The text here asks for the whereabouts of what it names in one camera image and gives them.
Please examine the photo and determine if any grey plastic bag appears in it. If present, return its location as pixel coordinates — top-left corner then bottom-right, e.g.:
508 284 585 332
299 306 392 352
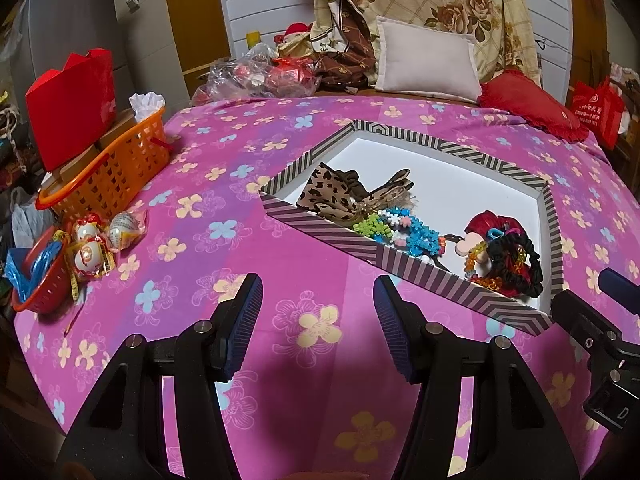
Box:
10 187 56 248

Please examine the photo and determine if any striped cardboard box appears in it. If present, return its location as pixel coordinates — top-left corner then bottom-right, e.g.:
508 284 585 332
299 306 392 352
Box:
259 119 565 337

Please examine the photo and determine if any orange plastic basket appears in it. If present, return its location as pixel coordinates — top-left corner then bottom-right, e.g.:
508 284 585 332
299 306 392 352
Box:
35 106 171 221

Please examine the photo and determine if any green and blue bead bracelet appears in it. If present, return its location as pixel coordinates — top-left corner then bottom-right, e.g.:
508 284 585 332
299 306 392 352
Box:
352 210 443 261

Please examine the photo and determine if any wrapped egg toy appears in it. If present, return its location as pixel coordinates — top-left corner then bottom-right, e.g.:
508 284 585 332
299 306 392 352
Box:
72 240 108 274
74 212 103 241
107 210 139 252

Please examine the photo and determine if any red paper bag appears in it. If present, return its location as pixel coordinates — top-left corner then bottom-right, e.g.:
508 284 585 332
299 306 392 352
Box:
25 49 118 172

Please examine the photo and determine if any yellow measuring tape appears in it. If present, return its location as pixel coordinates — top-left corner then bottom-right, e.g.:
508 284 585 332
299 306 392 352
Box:
52 230 83 307

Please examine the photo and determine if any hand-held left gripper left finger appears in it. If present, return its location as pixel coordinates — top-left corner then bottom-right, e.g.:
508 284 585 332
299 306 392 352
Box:
52 272 264 480

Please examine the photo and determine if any white pillow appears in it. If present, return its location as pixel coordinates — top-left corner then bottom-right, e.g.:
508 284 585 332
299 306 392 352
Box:
375 16 482 102

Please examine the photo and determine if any pastel bead bracelet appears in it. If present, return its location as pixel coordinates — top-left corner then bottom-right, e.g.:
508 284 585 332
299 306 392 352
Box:
377 205 426 248

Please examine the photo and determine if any brown floral blanket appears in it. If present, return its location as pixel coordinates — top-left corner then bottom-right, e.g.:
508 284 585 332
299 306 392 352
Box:
310 0 382 96

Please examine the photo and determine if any wooden door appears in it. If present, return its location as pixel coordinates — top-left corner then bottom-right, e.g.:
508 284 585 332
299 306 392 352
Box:
165 0 233 77

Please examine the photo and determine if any grey refrigerator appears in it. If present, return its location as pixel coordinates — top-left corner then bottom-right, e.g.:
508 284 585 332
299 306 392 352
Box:
15 0 193 111

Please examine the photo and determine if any leopard print hair bow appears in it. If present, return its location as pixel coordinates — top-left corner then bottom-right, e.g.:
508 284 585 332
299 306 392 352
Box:
295 161 361 223

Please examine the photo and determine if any red ruffled cushion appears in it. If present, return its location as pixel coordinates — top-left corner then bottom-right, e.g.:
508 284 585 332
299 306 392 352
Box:
477 70 591 142

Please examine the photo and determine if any small cardboard box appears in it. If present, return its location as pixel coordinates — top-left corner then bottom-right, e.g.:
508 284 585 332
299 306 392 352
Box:
97 109 139 148

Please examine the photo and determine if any red hat plush doll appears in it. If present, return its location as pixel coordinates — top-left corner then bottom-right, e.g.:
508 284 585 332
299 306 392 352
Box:
274 22 314 59

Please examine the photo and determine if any flat cardboard box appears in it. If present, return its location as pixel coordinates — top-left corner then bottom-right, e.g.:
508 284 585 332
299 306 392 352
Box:
50 146 108 186

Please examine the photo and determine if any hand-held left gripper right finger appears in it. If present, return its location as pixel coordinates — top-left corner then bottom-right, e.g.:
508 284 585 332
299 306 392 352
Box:
372 275 583 480

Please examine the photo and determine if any tan hair bow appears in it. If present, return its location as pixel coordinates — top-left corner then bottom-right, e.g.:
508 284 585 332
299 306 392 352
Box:
345 169 416 221

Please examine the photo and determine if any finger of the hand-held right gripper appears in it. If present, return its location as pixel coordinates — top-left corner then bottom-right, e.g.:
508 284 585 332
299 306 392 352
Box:
551 290 624 362
598 267 640 317

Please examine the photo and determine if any white tissue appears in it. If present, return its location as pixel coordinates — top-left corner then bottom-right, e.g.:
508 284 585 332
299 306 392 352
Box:
129 91 166 123

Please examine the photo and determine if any black scrunchie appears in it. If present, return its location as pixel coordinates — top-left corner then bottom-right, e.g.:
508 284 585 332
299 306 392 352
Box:
487 232 545 297

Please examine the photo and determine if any white slatted headboard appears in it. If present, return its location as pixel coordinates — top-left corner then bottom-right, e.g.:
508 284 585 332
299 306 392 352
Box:
220 0 573 111

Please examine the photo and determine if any clear plastic bag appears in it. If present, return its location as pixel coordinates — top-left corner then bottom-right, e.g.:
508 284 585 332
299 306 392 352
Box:
192 42 321 106

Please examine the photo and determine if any red shopping bag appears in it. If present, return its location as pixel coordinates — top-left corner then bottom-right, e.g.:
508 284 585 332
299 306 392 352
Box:
570 76 626 150

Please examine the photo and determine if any blue plastic wrap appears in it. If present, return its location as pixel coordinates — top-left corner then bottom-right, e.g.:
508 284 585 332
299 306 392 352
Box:
5 242 63 301

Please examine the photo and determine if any red plastic bowl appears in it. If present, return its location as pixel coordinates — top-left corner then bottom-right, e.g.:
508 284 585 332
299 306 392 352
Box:
10 240 69 314

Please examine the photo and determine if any pink floral bedsheet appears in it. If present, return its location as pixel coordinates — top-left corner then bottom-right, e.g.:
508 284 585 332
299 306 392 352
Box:
12 94 640 480

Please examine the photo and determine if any orange bead bracelet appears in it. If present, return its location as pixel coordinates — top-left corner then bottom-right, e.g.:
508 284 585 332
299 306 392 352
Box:
462 240 531 291

